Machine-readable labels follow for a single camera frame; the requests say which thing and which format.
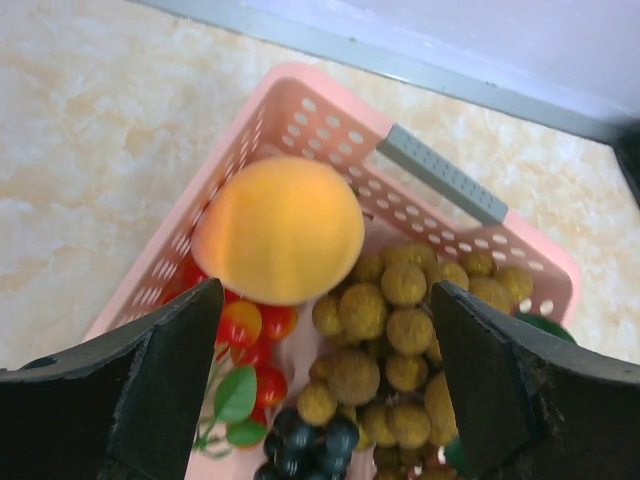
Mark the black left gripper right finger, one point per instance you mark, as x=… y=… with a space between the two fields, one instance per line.
x=529 y=405

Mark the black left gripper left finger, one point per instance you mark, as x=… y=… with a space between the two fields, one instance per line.
x=123 y=405

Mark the pink plastic basket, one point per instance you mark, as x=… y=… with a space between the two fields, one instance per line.
x=406 y=192

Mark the red cherry tomato sprig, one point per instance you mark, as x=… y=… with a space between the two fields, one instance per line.
x=244 y=383

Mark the brown longan bunch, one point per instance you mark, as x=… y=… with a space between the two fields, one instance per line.
x=384 y=370

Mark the dark grape bunch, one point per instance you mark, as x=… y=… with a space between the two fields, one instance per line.
x=295 y=449

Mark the orange peach fruit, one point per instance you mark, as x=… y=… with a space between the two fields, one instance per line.
x=281 y=231

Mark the aluminium frame rail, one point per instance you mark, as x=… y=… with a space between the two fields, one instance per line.
x=242 y=19

